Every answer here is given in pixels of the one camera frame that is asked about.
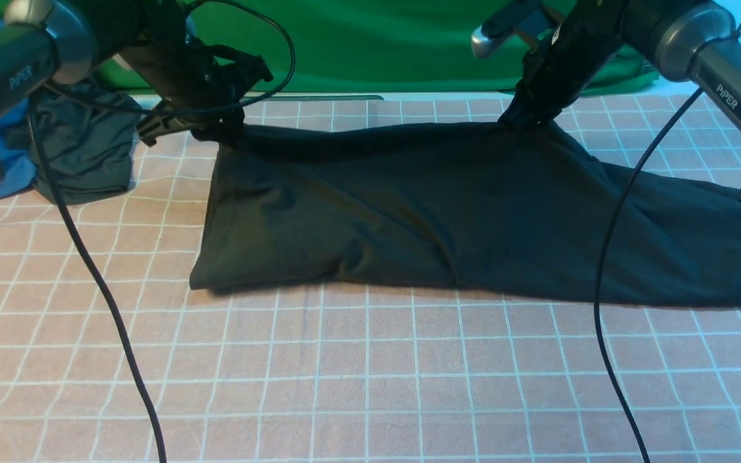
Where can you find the pink checkered tablecloth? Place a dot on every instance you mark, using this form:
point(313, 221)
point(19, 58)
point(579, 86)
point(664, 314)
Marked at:
point(326, 374)

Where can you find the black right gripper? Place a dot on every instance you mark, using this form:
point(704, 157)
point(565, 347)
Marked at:
point(560, 69)

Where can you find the dark gray long-sleeve shirt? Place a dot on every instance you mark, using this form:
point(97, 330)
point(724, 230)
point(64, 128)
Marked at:
point(462, 205)

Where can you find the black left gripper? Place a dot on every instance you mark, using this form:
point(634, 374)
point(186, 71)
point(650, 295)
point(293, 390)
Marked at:
point(200, 88)

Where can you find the gray right robot arm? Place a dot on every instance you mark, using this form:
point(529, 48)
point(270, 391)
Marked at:
point(695, 41)

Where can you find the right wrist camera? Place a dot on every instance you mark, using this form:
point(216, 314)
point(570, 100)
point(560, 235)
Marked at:
point(528, 20)

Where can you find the blue crumpled garment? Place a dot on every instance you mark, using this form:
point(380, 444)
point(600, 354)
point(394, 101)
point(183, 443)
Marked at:
point(19, 170)

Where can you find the dark green crumpled garment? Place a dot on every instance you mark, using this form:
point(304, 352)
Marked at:
point(90, 150)

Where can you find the green backdrop cloth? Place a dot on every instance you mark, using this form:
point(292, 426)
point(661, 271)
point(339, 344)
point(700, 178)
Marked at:
point(371, 47)

